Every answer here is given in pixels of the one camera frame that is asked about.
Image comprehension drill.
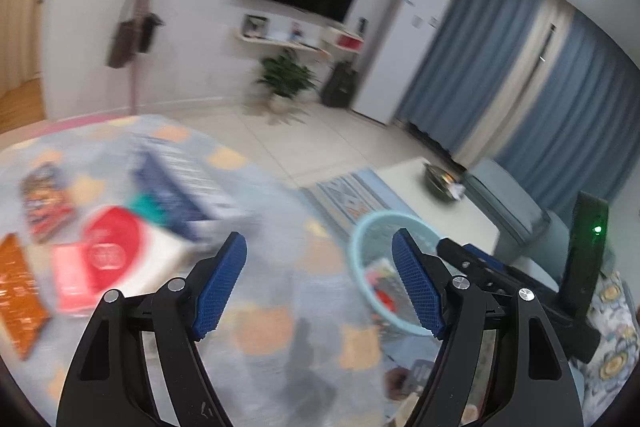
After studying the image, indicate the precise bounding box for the floral cushion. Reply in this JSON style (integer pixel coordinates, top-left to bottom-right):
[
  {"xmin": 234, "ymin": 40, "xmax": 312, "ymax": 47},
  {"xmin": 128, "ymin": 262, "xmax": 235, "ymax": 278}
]
[{"xmin": 580, "ymin": 252, "xmax": 640, "ymax": 424}]

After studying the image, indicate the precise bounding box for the light blue plastic basket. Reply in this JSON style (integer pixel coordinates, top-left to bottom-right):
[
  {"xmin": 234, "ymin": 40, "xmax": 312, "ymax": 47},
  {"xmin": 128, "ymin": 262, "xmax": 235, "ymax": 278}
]
[{"xmin": 349, "ymin": 212, "xmax": 452, "ymax": 339}]

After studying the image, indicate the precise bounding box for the blue and white box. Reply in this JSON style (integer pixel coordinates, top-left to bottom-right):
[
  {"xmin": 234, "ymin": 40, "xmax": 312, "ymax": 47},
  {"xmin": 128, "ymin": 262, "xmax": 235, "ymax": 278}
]
[{"xmin": 129, "ymin": 136, "xmax": 252, "ymax": 244}]

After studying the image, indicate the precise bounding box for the printed table cloth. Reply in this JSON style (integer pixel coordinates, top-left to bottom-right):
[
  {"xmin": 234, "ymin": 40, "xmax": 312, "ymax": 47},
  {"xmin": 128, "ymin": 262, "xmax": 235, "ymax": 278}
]
[{"xmin": 0, "ymin": 114, "xmax": 392, "ymax": 427}]

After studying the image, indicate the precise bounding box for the patterned blue rug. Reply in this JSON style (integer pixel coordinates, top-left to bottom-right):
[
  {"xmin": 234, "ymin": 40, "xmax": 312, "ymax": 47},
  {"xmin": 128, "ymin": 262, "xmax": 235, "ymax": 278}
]
[{"xmin": 300, "ymin": 169, "xmax": 417, "ymax": 249}]

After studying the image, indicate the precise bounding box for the white wall shelf with frames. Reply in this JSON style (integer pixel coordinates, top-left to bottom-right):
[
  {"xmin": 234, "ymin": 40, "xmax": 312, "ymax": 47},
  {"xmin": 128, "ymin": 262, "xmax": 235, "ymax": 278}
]
[{"xmin": 232, "ymin": 13, "xmax": 332, "ymax": 56}]

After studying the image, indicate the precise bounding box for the beige curtain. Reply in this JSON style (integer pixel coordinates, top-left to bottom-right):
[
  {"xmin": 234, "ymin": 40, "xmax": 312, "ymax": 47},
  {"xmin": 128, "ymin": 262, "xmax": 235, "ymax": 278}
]
[{"xmin": 460, "ymin": 0, "xmax": 577, "ymax": 168}]

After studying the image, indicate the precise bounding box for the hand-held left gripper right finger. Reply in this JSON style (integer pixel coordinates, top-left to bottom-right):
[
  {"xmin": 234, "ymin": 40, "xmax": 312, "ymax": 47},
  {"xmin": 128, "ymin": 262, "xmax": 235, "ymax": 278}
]
[{"xmin": 391, "ymin": 228, "xmax": 586, "ymax": 427}]

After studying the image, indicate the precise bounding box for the teal sofa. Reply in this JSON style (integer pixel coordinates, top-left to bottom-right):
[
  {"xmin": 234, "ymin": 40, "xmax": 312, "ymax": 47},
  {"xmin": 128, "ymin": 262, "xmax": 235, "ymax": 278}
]
[{"xmin": 462, "ymin": 158, "xmax": 571, "ymax": 294}]

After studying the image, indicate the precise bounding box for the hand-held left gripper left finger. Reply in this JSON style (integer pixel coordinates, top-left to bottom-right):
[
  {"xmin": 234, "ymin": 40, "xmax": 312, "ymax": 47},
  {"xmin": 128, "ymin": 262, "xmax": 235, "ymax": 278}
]
[{"xmin": 55, "ymin": 232, "xmax": 248, "ymax": 427}]

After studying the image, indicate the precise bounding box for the black speaker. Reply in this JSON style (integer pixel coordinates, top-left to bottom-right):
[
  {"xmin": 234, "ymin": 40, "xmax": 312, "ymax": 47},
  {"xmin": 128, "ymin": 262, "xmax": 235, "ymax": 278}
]
[{"xmin": 320, "ymin": 62, "xmax": 359, "ymax": 109}]

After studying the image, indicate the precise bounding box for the green potted plant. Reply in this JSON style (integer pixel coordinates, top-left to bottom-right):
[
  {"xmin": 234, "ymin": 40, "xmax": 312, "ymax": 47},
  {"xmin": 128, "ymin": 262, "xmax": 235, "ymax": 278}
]
[{"xmin": 254, "ymin": 48, "xmax": 319, "ymax": 114}]

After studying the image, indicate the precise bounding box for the colourful cartoon packet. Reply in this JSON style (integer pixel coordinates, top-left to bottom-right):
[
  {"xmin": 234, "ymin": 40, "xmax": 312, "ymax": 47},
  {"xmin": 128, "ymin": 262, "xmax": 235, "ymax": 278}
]
[{"xmin": 20, "ymin": 162, "xmax": 77, "ymax": 244}]

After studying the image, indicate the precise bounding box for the dark packet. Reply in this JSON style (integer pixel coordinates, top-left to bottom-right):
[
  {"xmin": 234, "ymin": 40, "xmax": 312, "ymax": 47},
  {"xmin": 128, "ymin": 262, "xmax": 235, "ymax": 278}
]
[{"xmin": 385, "ymin": 358, "xmax": 437, "ymax": 402}]

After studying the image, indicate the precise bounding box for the teal packet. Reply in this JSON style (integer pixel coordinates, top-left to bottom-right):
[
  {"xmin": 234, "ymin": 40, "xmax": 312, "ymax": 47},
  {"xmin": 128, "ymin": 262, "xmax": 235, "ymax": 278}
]
[{"xmin": 125, "ymin": 194, "xmax": 172, "ymax": 226}]

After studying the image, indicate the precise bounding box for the blue curtain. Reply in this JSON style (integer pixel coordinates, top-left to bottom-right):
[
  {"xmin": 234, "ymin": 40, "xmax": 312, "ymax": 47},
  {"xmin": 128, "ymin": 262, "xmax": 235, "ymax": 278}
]
[
  {"xmin": 395, "ymin": 0, "xmax": 551, "ymax": 158},
  {"xmin": 500, "ymin": 14, "xmax": 640, "ymax": 200}
]

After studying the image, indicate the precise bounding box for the red round-print white packet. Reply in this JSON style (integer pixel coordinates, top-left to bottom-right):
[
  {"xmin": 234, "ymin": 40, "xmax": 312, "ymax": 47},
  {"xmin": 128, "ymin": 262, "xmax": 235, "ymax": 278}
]
[{"xmin": 82, "ymin": 205, "xmax": 193, "ymax": 299}]

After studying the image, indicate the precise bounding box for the orange packet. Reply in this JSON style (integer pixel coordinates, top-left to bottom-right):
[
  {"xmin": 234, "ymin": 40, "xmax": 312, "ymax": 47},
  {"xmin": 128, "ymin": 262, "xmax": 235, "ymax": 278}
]
[{"xmin": 0, "ymin": 233, "xmax": 54, "ymax": 361}]

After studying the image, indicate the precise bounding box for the wooden door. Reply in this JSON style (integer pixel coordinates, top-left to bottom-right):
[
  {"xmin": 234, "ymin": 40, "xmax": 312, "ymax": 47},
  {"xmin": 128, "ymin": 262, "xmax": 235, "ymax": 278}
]
[{"xmin": 0, "ymin": 0, "xmax": 47, "ymax": 94}]

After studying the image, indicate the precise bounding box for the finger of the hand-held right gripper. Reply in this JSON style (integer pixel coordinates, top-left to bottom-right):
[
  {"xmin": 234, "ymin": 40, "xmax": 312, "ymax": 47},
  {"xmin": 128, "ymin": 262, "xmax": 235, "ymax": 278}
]
[{"xmin": 436, "ymin": 238, "xmax": 561, "ymax": 308}]

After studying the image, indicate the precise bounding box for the white coffee table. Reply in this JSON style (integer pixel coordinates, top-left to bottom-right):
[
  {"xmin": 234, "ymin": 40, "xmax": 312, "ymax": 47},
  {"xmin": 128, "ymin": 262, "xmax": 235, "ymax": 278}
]
[{"xmin": 372, "ymin": 157, "xmax": 502, "ymax": 269}]

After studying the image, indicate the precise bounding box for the brown hanging bag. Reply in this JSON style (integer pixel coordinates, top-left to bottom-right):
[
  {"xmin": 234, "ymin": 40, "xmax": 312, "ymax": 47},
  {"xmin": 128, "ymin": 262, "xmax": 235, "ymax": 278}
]
[{"xmin": 106, "ymin": 13, "xmax": 165, "ymax": 69}]

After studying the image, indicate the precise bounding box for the metal bowl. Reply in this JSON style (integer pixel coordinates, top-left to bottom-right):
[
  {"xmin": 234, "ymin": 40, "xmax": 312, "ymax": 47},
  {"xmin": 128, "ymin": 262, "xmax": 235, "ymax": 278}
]
[{"xmin": 422, "ymin": 162, "xmax": 467, "ymax": 204}]

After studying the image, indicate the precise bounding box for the white refrigerator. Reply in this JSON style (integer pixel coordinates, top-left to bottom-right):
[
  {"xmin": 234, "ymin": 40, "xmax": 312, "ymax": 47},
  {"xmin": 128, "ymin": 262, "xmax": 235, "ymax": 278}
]
[{"xmin": 350, "ymin": 0, "xmax": 454, "ymax": 126}]

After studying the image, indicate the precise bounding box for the pink coat rack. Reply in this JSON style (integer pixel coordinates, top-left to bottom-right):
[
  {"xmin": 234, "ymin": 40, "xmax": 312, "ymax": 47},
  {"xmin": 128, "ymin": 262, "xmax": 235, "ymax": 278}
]
[{"xmin": 127, "ymin": 0, "xmax": 174, "ymax": 116}]

